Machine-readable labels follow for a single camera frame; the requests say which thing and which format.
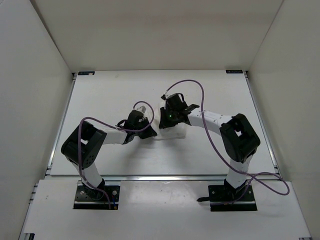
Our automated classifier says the white pleated skirt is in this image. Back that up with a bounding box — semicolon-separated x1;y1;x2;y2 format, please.
152;101;187;141

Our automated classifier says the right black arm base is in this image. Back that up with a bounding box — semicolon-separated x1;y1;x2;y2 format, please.
197;179;258;212

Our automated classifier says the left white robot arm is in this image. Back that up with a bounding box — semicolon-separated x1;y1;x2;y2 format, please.
61;106;157;199

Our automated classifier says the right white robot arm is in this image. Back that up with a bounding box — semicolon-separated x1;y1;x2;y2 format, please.
158;93;261;200

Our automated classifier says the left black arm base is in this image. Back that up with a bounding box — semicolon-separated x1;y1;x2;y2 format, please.
73;181;121;211

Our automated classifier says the right blue corner label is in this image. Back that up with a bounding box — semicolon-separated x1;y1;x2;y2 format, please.
225;69;243;74

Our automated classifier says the blue corner label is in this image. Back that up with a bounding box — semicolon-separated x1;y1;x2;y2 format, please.
77;71;95;76
225;69;243;74

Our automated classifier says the left blue corner label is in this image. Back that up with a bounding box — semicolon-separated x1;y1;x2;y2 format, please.
77;71;95;76

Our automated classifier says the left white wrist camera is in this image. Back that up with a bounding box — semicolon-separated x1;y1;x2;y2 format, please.
135;105;147;116

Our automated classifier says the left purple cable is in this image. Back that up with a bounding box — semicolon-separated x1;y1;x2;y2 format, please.
77;100;155;210

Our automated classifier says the purple cable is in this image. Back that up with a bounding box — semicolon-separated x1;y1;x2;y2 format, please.
77;100;155;210
164;79;291;206

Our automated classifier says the aluminium front rail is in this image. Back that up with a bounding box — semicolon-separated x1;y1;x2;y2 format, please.
103;174;226;182

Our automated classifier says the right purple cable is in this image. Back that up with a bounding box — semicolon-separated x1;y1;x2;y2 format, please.
164;79;291;206

